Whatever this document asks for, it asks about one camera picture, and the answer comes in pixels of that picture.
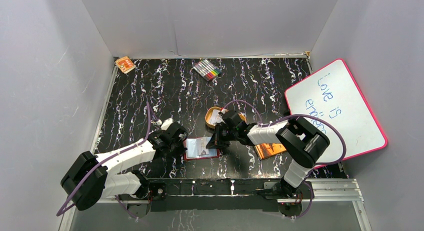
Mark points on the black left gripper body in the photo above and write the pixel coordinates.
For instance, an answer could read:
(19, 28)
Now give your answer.
(177, 144)

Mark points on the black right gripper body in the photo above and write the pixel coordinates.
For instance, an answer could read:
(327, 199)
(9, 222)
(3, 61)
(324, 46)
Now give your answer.
(227, 134)

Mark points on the red leather card holder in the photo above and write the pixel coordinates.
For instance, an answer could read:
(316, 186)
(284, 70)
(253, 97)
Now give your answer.
(189, 154)

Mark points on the yellow oval tray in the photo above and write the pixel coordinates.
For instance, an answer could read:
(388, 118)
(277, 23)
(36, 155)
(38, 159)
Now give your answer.
(208, 113)

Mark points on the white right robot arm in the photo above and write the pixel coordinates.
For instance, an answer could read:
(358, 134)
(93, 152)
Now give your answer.
(304, 142)

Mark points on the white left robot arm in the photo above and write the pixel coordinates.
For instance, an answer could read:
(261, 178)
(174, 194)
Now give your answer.
(95, 176)

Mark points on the silver VIP card stack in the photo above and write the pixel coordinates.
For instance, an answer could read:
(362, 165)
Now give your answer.
(215, 117)

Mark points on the small orange card box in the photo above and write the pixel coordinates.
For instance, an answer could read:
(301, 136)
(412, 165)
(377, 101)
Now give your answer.
(125, 64)

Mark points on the orange paperback book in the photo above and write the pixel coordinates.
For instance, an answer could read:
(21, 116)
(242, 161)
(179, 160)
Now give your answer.
(268, 150)

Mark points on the pack of coloured markers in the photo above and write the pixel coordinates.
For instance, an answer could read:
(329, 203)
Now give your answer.
(207, 69)

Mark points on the pink framed whiteboard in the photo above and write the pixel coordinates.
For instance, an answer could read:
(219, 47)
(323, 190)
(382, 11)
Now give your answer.
(332, 94)

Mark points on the black aluminium base frame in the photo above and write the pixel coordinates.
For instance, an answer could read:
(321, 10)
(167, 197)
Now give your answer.
(268, 195)

